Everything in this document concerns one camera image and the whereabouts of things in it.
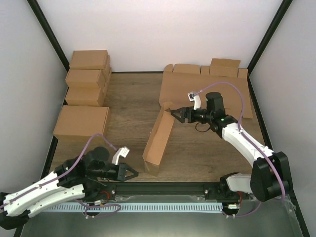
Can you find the right black corner post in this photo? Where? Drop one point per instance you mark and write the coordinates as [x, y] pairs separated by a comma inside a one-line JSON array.
[[279, 15]]

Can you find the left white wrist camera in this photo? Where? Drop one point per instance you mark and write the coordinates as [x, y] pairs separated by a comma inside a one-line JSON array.
[[120, 153]]

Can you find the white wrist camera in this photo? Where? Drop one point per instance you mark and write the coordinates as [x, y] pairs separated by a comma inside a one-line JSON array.
[[195, 98], [120, 153]]

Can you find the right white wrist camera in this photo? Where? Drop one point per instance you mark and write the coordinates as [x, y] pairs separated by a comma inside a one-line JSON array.
[[195, 98]]

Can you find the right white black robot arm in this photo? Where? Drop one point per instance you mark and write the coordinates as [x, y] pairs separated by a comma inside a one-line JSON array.
[[270, 176]]

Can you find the black aluminium frame rail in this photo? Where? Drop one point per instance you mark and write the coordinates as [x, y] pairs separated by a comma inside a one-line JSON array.
[[209, 190]]

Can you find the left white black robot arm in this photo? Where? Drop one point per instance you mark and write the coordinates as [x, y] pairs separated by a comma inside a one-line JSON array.
[[76, 178]]

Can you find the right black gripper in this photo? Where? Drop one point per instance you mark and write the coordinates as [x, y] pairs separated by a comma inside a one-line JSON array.
[[184, 110]]

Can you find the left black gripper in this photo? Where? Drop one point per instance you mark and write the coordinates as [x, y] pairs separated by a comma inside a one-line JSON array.
[[124, 167]]

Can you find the black corner post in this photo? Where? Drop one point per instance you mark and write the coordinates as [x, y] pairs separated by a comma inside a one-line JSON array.
[[39, 14], [279, 15]]

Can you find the light blue slotted cable duct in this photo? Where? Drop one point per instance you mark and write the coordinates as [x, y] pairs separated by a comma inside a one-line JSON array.
[[193, 207]]

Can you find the stack of flat cardboard blanks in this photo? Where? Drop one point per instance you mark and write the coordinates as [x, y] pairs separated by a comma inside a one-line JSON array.
[[222, 75]]

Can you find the large front folded cardboard box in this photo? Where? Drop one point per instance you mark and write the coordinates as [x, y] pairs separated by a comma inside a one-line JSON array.
[[79, 123]]

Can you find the left black corner post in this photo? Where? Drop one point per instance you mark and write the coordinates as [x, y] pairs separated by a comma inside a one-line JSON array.
[[39, 14]]

